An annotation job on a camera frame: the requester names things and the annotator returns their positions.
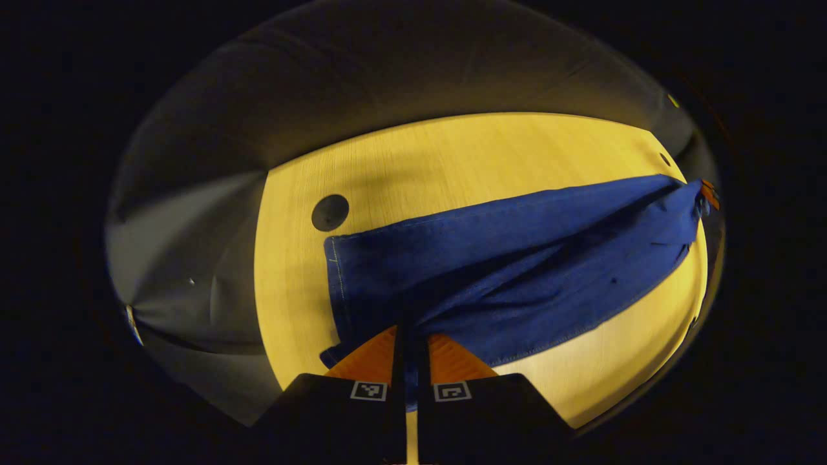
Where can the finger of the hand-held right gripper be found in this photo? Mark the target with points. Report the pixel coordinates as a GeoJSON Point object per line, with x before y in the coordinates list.
{"type": "Point", "coordinates": [710, 194]}

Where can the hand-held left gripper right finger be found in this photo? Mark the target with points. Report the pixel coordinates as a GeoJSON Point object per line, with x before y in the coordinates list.
{"type": "Point", "coordinates": [478, 420]}

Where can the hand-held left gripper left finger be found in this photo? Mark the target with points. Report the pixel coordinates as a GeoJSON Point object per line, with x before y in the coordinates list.
{"type": "Point", "coordinates": [362, 420]}

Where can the blue denim jeans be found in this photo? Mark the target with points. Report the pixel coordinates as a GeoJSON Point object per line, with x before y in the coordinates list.
{"type": "Point", "coordinates": [517, 258]}

